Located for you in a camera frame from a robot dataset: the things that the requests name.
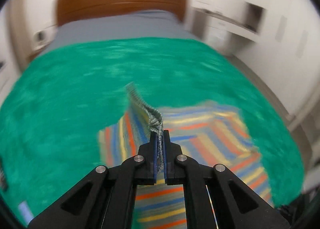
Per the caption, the white desk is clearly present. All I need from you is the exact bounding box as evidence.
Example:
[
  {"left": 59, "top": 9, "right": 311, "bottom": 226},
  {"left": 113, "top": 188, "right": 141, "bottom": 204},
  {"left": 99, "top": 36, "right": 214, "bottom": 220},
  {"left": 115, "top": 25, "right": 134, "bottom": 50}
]
[{"left": 191, "top": 0, "right": 265, "bottom": 45}]

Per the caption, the green patterned blanket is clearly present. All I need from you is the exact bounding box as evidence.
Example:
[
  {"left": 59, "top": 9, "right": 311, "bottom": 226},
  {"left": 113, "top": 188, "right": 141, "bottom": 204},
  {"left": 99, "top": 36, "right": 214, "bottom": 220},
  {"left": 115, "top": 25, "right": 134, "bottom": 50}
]
[{"left": 0, "top": 37, "right": 305, "bottom": 228}]

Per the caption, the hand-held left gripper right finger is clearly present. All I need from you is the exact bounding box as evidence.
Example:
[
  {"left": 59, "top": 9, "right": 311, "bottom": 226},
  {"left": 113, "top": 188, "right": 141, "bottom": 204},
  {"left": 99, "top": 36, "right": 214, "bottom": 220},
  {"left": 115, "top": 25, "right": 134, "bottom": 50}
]
[{"left": 162, "top": 129, "right": 292, "bottom": 229}]

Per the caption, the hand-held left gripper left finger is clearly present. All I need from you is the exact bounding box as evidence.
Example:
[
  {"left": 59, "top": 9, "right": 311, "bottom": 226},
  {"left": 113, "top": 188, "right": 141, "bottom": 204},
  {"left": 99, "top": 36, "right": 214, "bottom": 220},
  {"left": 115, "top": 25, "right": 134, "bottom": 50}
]
[{"left": 27, "top": 133, "right": 163, "bottom": 229}]

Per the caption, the small white fan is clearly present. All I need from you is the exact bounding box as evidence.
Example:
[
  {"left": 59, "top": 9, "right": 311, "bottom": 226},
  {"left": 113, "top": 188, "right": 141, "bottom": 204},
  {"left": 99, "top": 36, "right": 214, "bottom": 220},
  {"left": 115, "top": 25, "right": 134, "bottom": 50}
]
[{"left": 34, "top": 30, "right": 48, "bottom": 43}]

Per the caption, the dark phone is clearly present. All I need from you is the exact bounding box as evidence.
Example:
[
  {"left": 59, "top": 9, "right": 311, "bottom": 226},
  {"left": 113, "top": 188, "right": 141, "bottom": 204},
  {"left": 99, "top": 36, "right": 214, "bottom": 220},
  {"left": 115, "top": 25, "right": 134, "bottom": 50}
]
[{"left": 19, "top": 201, "right": 33, "bottom": 225}]

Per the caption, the grey striped bed sheet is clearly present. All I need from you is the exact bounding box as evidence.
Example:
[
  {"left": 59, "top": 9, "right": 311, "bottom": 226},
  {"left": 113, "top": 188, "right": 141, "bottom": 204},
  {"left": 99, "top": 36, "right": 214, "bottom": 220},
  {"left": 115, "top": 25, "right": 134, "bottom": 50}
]
[{"left": 46, "top": 9, "right": 200, "bottom": 52}]

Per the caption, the wooden nightstand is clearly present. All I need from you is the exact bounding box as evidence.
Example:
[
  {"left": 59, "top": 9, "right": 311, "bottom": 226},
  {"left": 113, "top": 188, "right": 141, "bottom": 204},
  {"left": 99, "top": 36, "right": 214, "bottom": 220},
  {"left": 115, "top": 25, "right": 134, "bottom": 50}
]
[{"left": 26, "top": 44, "right": 53, "bottom": 62}]

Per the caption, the striped knit sweater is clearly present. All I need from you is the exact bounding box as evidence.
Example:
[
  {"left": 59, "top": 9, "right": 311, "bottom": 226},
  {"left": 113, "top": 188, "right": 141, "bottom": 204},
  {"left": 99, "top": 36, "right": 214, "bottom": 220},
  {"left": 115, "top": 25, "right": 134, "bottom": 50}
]
[{"left": 97, "top": 82, "right": 274, "bottom": 229}]

